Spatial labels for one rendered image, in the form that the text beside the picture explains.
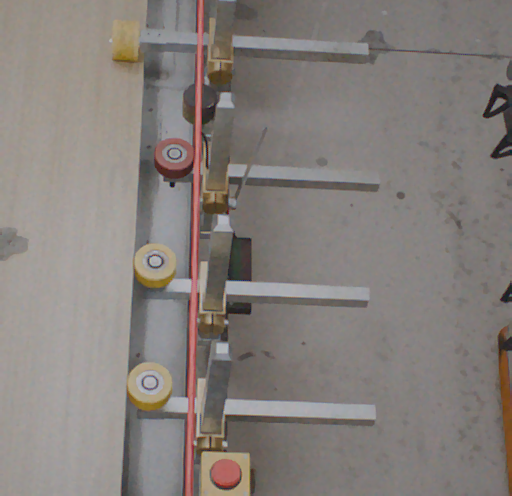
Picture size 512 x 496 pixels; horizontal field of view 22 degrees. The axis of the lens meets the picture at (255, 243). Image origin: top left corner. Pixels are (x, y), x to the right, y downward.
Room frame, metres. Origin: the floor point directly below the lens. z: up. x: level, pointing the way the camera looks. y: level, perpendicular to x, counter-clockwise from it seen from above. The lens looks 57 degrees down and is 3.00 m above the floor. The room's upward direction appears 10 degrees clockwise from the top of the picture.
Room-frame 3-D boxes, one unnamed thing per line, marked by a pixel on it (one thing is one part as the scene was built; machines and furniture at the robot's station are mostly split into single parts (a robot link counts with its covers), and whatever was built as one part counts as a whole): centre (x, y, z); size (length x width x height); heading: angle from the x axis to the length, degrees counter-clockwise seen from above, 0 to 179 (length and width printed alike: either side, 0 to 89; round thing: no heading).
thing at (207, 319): (1.29, 0.06, 0.81); 0.14 x 0.06 x 0.05; 9
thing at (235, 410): (1.07, -0.05, 0.80); 0.43 x 0.03 x 0.04; 99
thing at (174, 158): (1.54, 0.19, 0.85); 0.08 x 0.08 x 0.11
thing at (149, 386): (1.04, 0.14, 0.85); 0.08 x 0.08 x 0.11
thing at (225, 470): (0.76, -0.01, 1.22); 0.04 x 0.04 x 0.02
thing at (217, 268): (1.26, 0.06, 0.87); 0.04 x 0.04 x 0.48; 9
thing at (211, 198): (1.53, 0.10, 0.85); 0.14 x 0.06 x 0.05; 9
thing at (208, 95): (1.50, 0.14, 1.03); 0.06 x 0.06 x 0.22; 9
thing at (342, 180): (1.57, -0.01, 0.84); 0.43 x 0.03 x 0.04; 99
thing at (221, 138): (1.51, 0.10, 0.90); 0.04 x 0.04 x 0.48; 9
